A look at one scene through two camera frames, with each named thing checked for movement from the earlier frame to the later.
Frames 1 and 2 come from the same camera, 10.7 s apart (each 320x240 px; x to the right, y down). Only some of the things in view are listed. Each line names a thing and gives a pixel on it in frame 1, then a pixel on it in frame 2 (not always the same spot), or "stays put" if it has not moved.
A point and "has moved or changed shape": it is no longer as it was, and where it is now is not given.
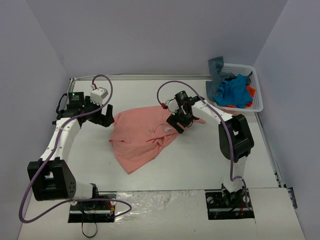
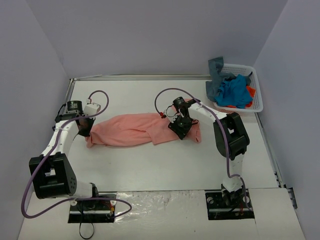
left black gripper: x=100 y=116 to x=85 y=127
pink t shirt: x=140 y=134 has moved or changed shape
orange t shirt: x=252 y=91 stays put
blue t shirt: x=234 y=92 stays put
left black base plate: x=94 y=211 stays put
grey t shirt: x=215 y=65 stays put
